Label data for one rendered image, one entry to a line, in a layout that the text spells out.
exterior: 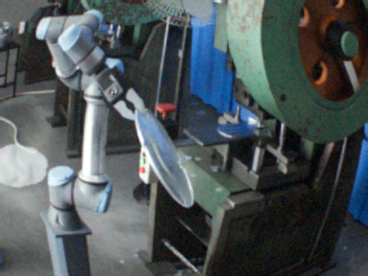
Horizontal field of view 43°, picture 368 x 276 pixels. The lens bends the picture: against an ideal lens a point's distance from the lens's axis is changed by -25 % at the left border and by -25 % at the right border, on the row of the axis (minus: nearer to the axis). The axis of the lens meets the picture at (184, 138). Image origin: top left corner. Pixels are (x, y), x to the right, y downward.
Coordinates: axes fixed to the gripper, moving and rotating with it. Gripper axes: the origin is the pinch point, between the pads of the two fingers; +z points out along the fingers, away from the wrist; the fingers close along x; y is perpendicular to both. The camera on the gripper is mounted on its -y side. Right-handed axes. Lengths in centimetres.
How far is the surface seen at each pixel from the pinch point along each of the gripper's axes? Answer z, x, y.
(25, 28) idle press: -14, 85, 406
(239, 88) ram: 39, -26, 54
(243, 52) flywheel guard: 8.8, -32.9, 9.4
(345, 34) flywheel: 25, -71, 4
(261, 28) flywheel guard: 1.5, -41.5, -0.6
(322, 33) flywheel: 22, -64, 12
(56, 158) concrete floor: 61, 87, 189
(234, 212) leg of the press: 59, 3, 23
